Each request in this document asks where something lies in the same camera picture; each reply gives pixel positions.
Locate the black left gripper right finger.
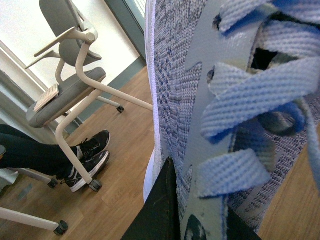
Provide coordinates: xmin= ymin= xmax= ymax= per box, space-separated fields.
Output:
xmin=227 ymin=208 xmax=261 ymax=240

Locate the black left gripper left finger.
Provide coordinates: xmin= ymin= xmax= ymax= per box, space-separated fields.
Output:
xmin=122 ymin=158 xmax=181 ymax=240

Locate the grey knit sneaker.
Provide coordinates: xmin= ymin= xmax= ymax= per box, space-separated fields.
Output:
xmin=145 ymin=0 xmax=320 ymax=240

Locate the black sneaker lower foot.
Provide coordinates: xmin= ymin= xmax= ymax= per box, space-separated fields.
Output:
xmin=60 ymin=150 xmax=111 ymax=193

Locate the black sneaker foot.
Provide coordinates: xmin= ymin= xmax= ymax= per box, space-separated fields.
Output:
xmin=71 ymin=130 xmax=111 ymax=163
xmin=60 ymin=150 xmax=111 ymax=193

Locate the black sneaker upper foot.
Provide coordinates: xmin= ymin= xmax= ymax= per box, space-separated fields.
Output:
xmin=71 ymin=130 xmax=111 ymax=163

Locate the dark trouser leg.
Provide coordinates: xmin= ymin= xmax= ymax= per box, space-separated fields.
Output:
xmin=0 ymin=124 xmax=73 ymax=180

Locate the grey white office chair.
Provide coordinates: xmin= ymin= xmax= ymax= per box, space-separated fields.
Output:
xmin=26 ymin=0 xmax=153 ymax=192

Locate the white keyboard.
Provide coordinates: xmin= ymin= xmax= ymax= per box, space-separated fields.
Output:
xmin=34 ymin=83 xmax=59 ymax=112

